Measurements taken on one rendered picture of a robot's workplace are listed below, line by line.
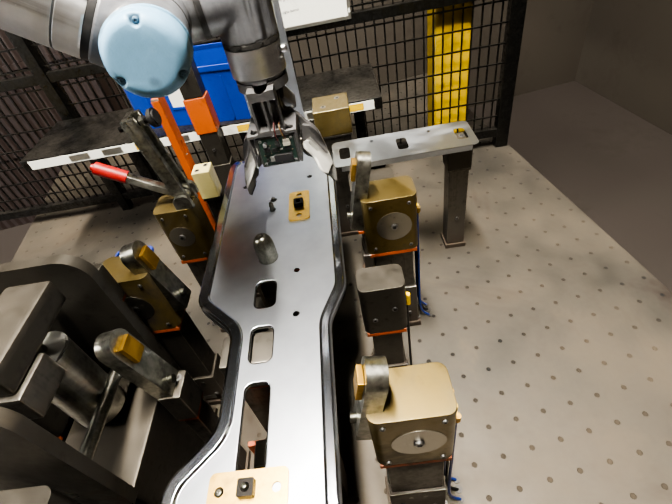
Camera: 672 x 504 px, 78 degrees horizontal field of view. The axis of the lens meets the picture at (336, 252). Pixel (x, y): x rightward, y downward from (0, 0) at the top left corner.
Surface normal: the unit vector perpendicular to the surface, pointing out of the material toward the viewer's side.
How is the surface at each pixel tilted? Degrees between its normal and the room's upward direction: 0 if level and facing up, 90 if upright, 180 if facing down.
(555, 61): 90
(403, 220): 90
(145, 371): 78
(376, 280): 0
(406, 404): 0
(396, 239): 90
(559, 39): 90
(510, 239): 0
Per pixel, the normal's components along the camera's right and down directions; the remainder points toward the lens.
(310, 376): -0.16, -0.71
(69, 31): 0.15, 0.79
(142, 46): 0.26, 0.64
